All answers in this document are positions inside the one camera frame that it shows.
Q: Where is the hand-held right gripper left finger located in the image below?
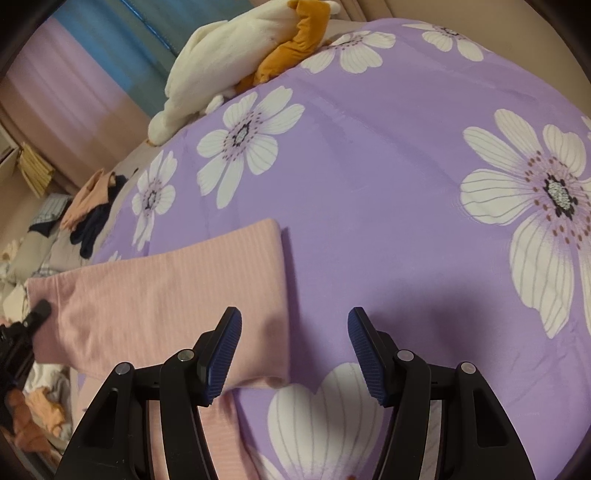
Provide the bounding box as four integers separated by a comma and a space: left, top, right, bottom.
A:
54, 306, 243, 480

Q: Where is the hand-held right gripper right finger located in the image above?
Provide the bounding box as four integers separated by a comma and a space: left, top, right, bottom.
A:
347, 307, 539, 480

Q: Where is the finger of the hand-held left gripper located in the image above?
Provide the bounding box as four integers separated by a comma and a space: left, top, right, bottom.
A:
23, 299, 52, 330

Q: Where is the pink ribbed garment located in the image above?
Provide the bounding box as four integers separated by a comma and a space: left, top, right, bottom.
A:
25, 219, 296, 480

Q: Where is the white crumpled cloth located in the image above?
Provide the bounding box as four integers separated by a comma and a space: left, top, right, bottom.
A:
21, 362, 70, 402

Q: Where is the grey plaid cloth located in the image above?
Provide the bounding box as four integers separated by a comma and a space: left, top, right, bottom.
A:
28, 256, 88, 280

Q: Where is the cream floral cloth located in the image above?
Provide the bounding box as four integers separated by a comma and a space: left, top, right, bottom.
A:
0, 237, 26, 282

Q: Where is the orange garment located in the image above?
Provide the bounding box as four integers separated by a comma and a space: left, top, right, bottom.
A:
7, 385, 72, 455

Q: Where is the navy garment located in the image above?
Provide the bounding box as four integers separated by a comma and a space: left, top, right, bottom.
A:
69, 173, 127, 259

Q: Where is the blue-grey checked cloth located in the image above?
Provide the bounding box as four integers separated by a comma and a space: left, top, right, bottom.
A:
30, 194, 72, 236

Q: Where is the peach garment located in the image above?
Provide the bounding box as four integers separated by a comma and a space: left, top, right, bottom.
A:
59, 168, 118, 232

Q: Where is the yellow striped cloth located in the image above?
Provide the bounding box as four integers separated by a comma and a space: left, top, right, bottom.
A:
18, 142, 56, 199

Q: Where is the white cabinet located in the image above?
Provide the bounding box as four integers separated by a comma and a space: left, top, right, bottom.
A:
0, 124, 21, 185

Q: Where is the purple floral bed cover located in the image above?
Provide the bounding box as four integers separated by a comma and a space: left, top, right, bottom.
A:
76, 18, 591, 480

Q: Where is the pink curtain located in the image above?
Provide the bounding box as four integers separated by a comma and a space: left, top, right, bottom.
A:
0, 18, 153, 195

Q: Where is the blue curtain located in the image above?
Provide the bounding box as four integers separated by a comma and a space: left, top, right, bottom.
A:
46, 0, 195, 118

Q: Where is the cream white blanket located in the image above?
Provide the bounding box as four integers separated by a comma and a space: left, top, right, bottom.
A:
147, 0, 345, 146

